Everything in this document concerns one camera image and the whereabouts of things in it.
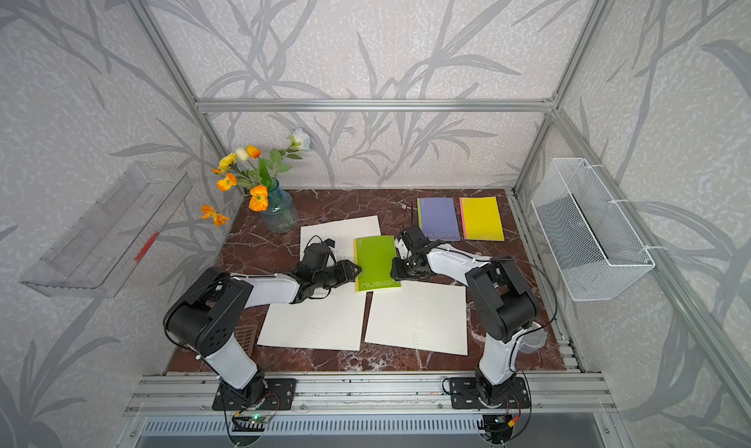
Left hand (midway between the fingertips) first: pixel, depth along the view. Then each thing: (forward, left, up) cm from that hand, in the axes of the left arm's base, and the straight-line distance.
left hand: (358, 271), depth 93 cm
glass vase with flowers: (+20, +31, +22) cm, 43 cm away
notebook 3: (-14, -20, -3) cm, 24 cm away
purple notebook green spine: (+23, -28, -1) cm, 36 cm away
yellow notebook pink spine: (+25, -45, -3) cm, 52 cm away
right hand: (0, -12, -1) cm, 12 cm away
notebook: (+9, -4, -5) cm, 11 cm away
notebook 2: (-16, +7, -2) cm, 18 cm away
